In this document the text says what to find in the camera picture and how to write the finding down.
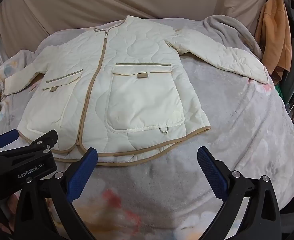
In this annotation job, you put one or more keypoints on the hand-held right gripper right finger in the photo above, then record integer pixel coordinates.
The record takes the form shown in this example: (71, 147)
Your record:
(212, 172)

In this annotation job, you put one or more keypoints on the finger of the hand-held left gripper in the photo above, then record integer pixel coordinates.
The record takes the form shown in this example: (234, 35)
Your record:
(46, 137)
(8, 136)

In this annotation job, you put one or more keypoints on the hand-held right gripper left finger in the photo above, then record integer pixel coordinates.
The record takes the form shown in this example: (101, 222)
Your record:
(83, 172)

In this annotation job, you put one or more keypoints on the cream quilted jacket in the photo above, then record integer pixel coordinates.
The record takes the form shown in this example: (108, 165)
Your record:
(137, 100)

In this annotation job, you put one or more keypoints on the grey floral blanket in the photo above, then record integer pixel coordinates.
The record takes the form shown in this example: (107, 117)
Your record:
(237, 130)

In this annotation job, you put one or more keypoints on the orange hanging garment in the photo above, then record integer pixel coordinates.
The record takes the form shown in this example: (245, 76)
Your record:
(274, 35)

